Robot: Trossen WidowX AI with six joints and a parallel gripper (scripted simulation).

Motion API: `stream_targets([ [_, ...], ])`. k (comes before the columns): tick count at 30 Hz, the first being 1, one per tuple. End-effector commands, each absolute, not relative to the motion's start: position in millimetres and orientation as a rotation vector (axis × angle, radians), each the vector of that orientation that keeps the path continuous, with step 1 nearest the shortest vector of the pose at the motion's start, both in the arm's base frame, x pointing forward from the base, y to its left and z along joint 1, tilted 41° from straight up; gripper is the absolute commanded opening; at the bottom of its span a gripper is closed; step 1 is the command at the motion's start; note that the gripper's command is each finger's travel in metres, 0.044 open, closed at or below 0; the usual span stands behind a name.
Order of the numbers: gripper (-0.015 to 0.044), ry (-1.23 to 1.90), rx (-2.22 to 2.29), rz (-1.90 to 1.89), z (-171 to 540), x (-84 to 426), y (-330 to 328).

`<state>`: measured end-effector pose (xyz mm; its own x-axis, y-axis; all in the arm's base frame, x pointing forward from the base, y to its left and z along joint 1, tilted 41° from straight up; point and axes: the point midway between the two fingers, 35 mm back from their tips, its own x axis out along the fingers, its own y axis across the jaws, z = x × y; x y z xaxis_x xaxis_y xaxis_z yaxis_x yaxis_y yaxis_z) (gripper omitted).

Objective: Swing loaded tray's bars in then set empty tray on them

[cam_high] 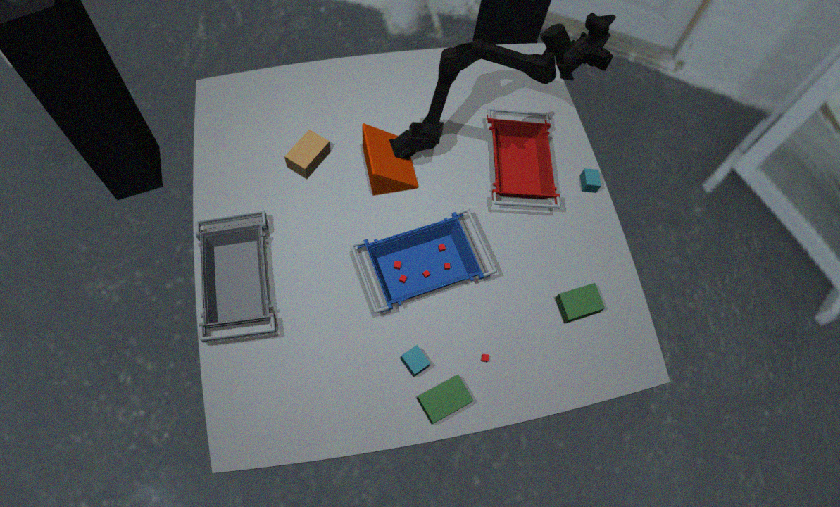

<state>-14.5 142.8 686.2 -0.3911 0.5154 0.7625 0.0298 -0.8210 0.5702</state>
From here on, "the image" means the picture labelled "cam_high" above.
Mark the teal cube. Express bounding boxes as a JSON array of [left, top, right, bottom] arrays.
[[400, 345, 430, 377], [580, 168, 601, 193]]

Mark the blue plastic tray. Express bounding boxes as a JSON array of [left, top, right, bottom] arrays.
[[357, 212, 485, 311]]

